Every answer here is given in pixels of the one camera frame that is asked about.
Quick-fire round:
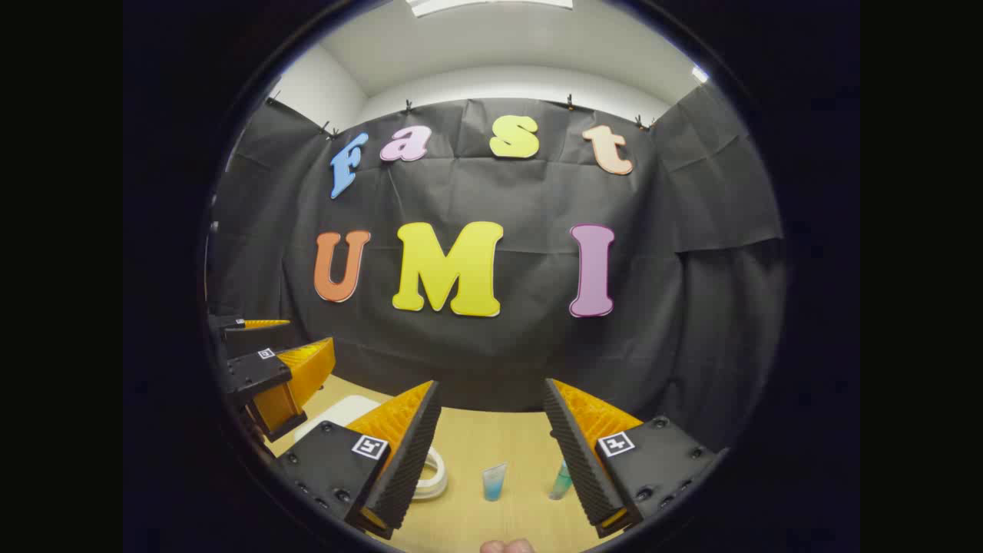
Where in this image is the black backdrop cloth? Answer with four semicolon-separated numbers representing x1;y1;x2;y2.
206;96;786;454

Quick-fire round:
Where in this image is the white suitcase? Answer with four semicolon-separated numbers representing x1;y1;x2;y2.
294;395;451;502

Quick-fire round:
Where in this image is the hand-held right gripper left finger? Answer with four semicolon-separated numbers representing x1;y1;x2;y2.
275;379;443;540

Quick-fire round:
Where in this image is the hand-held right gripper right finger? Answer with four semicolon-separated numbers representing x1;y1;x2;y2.
542;377;718;540

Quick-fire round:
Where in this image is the teal skin care bottle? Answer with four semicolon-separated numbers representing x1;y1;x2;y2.
548;459;574;501

